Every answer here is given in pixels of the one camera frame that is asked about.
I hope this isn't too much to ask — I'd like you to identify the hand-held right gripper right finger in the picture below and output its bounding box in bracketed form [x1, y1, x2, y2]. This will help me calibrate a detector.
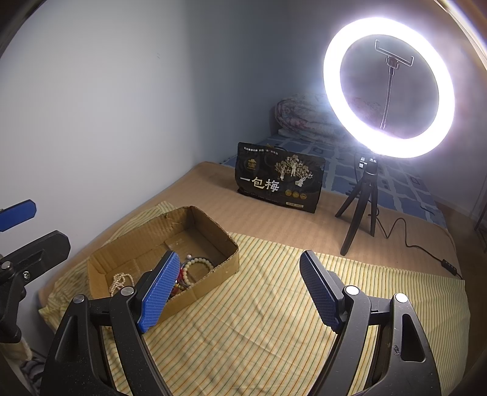
[299, 250, 444, 396]

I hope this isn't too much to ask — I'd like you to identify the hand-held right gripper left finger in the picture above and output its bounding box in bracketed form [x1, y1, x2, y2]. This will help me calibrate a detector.
[42, 250, 181, 396]

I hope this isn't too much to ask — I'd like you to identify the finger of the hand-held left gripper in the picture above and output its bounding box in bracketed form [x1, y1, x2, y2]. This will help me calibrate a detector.
[0, 200, 37, 233]
[0, 230, 71, 343]

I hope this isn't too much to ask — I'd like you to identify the cream bead bracelet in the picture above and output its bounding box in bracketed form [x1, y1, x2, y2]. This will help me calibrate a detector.
[180, 257, 214, 286]

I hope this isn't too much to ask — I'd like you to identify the white pearl necklace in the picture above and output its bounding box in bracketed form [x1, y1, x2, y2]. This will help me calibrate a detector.
[108, 272, 134, 298]

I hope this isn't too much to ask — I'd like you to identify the cardboard box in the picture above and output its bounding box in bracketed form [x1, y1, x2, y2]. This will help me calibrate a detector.
[87, 206, 240, 316]

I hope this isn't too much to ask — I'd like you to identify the yellow striped cloth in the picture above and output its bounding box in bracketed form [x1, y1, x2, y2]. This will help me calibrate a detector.
[38, 201, 467, 396]

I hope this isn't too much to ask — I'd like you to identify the tan bed mat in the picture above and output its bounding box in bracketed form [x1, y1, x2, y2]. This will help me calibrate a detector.
[110, 161, 455, 282]

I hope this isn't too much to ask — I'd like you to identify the black tripod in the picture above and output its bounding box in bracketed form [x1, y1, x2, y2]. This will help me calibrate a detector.
[335, 154, 381, 256]

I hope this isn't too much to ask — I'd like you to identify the white fluffy cloth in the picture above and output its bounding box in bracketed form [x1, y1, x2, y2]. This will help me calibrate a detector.
[0, 341, 33, 362]

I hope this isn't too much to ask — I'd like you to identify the black white striped fabric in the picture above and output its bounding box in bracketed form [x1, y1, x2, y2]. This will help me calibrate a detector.
[19, 354, 50, 383]

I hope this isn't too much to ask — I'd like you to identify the black snack bag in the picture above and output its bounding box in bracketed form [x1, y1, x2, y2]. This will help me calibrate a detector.
[235, 142, 326, 214]

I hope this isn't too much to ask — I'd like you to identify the blue patterned bed sheet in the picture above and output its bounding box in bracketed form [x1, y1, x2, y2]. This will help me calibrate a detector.
[221, 133, 447, 229]

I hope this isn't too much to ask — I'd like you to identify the folded floral quilt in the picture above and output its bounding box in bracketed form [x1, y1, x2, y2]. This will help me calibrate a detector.
[275, 98, 343, 138]

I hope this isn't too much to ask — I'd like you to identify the gooseneck phone holder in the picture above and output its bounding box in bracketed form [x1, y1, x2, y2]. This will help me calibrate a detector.
[375, 38, 415, 130]

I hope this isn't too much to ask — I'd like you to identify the black ring light cable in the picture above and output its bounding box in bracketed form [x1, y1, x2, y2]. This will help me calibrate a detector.
[375, 179, 465, 280]

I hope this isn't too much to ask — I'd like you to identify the white ring light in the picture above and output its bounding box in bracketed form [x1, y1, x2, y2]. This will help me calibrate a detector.
[323, 26, 456, 158]

